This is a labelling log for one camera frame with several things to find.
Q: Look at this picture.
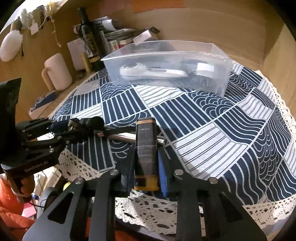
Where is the black gold tube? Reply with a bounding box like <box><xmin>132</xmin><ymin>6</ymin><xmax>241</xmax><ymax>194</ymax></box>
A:
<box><xmin>134</xmin><ymin>117</ymin><xmax>159</xmax><ymax>191</ymax></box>

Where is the white power plug adapter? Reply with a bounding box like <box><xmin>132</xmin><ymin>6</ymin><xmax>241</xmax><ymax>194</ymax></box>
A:
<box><xmin>196</xmin><ymin>62</ymin><xmax>215</xmax><ymax>78</ymax></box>

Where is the person's left hand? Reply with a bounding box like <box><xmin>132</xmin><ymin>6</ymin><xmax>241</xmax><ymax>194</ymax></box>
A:
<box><xmin>1</xmin><ymin>174</ymin><xmax>35</xmax><ymax>203</ymax></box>

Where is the blue white card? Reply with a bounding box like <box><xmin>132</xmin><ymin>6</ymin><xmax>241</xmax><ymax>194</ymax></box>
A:
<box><xmin>28</xmin><ymin>90</ymin><xmax>57</xmax><ymax>120</ymax></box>

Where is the pink mug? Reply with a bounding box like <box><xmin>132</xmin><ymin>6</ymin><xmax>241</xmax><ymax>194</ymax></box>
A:
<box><xmin>41</xmin><ymin>53</ymin><xmax>73</xmax><ymax>91</ymax></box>

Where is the blue white patterned cloth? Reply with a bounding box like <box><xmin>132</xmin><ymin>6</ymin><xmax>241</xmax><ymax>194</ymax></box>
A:
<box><xmin>47</xmin><ymin>60</ymin><xmax>296</xmax><ymax>236</ymax></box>

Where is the yellow wooden stick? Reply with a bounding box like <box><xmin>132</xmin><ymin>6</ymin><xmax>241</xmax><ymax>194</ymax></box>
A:
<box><xmin>81</xmin><ymin>52</ymin><xmax>92</xmax><ymax>74</ymax></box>

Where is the white fluffy pompom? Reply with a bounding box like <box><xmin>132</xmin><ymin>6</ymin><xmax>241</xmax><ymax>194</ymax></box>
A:
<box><xmin>0</xmin><ymin>30</ymin><xmax>23</xmax><ymax>62</ymax></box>

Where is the white paper note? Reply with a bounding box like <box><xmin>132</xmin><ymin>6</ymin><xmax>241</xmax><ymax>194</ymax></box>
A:
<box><xmin>67</xmin><ymin>38</ymin><xmax>85</xmax><ymax>71</ymax></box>

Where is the dark wine bottle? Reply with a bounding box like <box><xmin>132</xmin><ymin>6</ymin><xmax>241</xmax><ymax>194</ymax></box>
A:
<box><xmin>78</xmin><ymin>6</ymin><xmax>104</xmax><ymax>72</ymax></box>

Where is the stack of books and magazines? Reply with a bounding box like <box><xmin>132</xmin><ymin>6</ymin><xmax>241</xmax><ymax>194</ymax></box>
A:
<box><xmin>73</xmin><ymin>16</ymin><xmax>147</xmax><ymax>55</ymax></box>

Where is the small white box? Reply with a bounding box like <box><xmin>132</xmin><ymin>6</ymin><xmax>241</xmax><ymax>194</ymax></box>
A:
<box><xmin>132</xmin><ymin>27</ymin><xmax>159</xmax><ymax>45</ymax></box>

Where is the clear plastic storage box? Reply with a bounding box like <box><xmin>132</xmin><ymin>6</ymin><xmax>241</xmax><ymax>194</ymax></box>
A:
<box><xmin>102</xmin><ymin>40</ymin><xmax>233</xmax><ymax>96</ymax></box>

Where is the orange sticky note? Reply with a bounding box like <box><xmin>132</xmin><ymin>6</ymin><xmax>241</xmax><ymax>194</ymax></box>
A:
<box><xmin>130</xmin><ymin>0</ymin><xmax>185</xmax><ymax>13</ymax></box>

